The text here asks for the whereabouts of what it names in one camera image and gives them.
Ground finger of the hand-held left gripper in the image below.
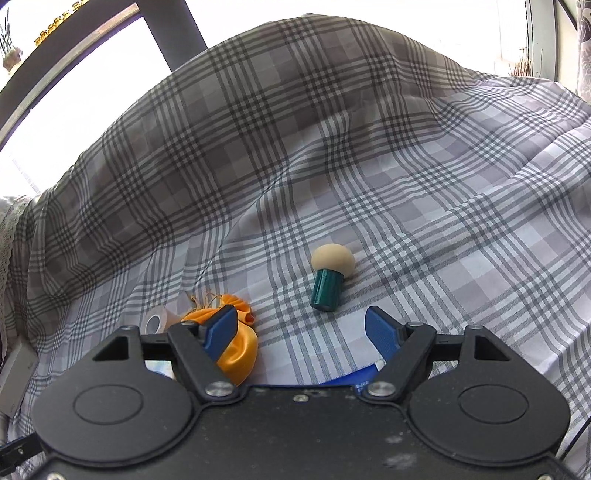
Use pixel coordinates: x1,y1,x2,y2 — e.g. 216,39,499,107
0,434,41,463

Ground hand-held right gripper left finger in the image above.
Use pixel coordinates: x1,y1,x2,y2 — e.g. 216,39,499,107
92,305,239,400

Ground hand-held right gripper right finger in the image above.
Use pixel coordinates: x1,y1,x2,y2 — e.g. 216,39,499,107
362,305,516,400

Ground orange satin pouch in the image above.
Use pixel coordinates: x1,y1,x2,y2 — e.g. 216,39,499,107
180,292,260,387

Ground beige mushroom sponge green handle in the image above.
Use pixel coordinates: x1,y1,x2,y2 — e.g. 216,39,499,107
309,244,356,311

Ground blue plastic packet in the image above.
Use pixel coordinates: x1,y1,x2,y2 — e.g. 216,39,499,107
318,361,385,389

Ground white tape roll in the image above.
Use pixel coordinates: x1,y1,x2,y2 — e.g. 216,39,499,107
145,305,179,334

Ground white cardboard box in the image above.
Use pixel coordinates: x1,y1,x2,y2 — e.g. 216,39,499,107
0,342,40,417

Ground grey plaid bed sheet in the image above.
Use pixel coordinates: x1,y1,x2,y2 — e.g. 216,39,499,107
0,13,591,480

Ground dried twigs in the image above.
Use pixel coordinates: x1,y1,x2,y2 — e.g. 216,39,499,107
507,45,546,77

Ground row of yellow jars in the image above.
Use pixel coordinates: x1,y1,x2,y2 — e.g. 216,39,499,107
34,0,89,47

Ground small potted plant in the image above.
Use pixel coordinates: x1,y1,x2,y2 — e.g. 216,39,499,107
0,9,25,71

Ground patterned lace curtain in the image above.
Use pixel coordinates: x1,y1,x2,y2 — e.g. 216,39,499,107
574,0,591,100

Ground black cable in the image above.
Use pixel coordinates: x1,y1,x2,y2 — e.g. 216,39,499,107
560,418,591,463

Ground dark window frame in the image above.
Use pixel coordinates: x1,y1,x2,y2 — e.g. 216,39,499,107
0,0,209,153

